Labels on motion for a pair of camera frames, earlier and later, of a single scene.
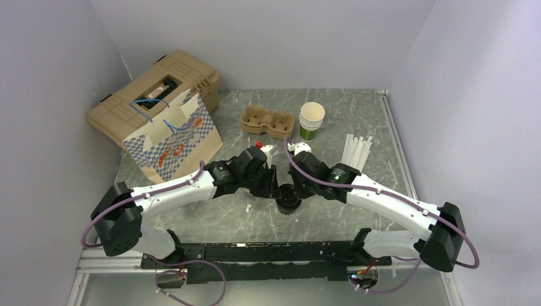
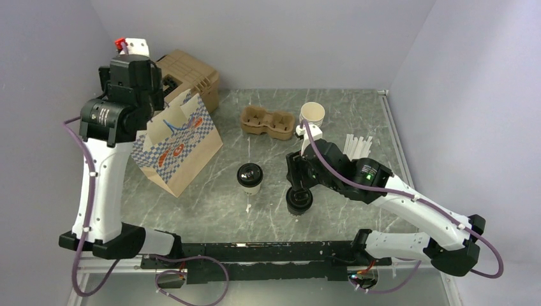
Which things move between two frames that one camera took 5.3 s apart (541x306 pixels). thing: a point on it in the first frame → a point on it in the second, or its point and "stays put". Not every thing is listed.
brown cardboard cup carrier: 258,120 stays put
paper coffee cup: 285,211 → 298,213
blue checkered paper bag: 178,143 stays put
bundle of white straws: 356,151 stays put
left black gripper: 271,189 → 156,91
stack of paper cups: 311,116 stays put
